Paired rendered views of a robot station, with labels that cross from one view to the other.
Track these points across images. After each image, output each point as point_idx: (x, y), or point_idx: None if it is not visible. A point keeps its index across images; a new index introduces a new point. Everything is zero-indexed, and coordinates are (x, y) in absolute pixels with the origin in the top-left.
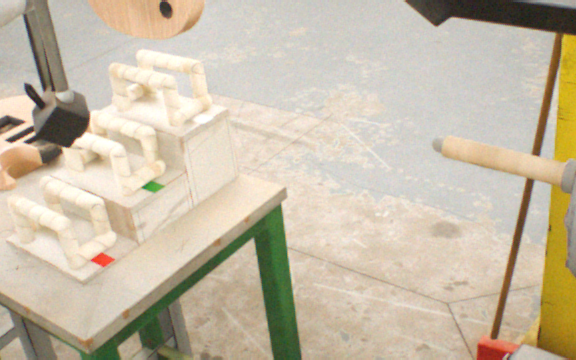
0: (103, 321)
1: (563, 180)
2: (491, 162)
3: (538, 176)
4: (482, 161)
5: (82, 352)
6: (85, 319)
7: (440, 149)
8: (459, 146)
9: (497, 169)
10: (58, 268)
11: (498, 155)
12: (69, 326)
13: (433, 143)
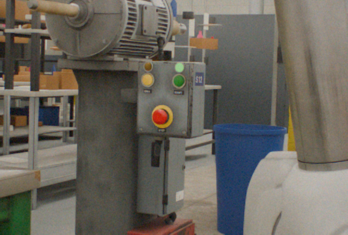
0: (8, 167)
1: (80, 9)
2: (56, 7)
3: (71, 11)
4: (54, 7)
5: (19, 206)
6: (2, 171)
7: (37, 4)
8: (44, 1)
9: (57, 11)
10: None
11: (57, 3)
12: (13, 173)
13: (33, 2)
